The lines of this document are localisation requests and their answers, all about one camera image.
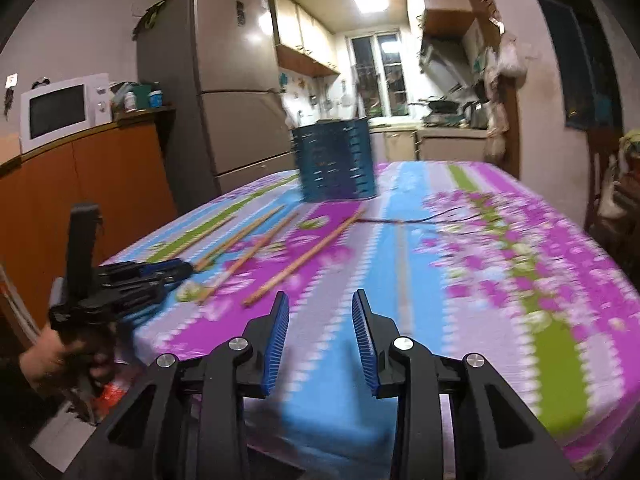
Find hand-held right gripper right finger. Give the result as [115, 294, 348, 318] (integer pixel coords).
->
[351, 288, 579, 480]

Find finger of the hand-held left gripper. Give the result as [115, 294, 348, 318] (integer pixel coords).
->
[102, 258, 183, 277]
[107, 264, 194, 289]

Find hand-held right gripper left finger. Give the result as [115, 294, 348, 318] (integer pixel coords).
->
[64, 290, 291, 480]

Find wooden chopstick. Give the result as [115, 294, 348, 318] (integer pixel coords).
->
[242, 207, 367, 308]
[197, 212, 302, 306]
[194, 204, 287, 271]

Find blue perforated utensil holder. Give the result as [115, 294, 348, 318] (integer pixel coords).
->
[291, 116, 378, 204]

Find person's left hand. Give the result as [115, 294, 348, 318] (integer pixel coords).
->
[20, 325, 118, 392]

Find orange wooden cabinet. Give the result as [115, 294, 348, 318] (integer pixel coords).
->
[0, 107, 178, 321]

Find floral striped tablecloth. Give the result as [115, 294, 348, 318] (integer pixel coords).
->
[97, 160, 636, 471]

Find green container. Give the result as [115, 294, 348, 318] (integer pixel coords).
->
[135, 82, 161, 110]

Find pink box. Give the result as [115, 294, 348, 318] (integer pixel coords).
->
[0, 132, 22, 163]

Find white microwave oven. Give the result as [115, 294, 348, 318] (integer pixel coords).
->
[19, 73, 112, 155]

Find kitchen base cabinets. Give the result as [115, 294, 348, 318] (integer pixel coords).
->
[370, 127, 493, 163]

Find silver refrigerator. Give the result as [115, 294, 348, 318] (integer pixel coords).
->
[136, 0, 296, 193]

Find gas stove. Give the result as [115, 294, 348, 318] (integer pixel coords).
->
[424, 112, 468, 128]

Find black wok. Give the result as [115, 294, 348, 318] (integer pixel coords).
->
[419, 97, 461, 113]

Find steel electric kettle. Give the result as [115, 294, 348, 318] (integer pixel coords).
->
[465, 101, 491, 130]

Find dark bundle on refrigerator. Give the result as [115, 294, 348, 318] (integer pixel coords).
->
[132, 0, 168, 38]

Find hanging cloth bag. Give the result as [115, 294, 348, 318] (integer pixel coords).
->
[485, 100, 508, 166]

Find kitchen window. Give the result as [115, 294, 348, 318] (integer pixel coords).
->
[350, 32, 408, 118]

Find range hood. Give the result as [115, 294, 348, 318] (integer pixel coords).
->
[419, 42, 473, 88]

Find wooden chair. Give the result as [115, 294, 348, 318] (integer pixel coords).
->
[582, 127, 626, 241]

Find white hanging plastic bag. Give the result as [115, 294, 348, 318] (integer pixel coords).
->
[497, 32, 528, 78]

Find dark barred window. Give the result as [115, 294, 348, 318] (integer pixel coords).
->
[530, 0, 623, 131]

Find cream wall cabinets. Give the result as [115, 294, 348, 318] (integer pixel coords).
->
[272, 0, 342, 77]

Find wooden wall cabinet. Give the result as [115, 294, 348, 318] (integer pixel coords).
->
[407, 0, 476, 37]

